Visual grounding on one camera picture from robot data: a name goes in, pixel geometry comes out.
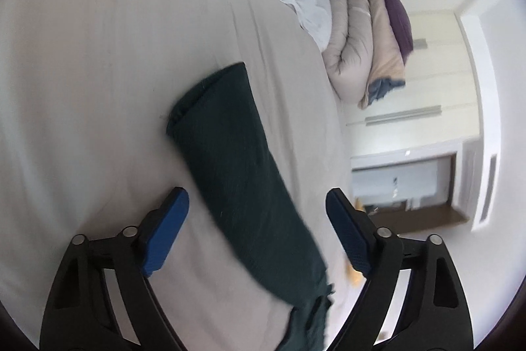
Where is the yellow cushion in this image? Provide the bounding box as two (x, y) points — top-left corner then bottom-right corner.
(346, 198), (366, 288)

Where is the cream wardrobe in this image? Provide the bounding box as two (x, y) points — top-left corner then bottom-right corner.
(346, 11), (481, 157)

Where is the white bed sheet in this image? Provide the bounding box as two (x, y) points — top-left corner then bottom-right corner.
(1, 0), (350, 350)

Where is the dark green knit garment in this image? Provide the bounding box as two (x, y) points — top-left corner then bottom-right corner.
(166, 63), (332, 350)

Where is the rolled beige duvet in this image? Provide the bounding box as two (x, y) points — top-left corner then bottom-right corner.
(323, 0), (406, 110)

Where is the dark wood door frame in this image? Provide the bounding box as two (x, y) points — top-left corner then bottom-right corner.
(351, 154), (469, 234)

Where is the white air vent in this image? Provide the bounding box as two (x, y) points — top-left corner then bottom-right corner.
(472, 153), (500, 231)

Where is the purple pillow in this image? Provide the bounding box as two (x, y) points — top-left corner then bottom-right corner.
(384, 0), (414, 63)

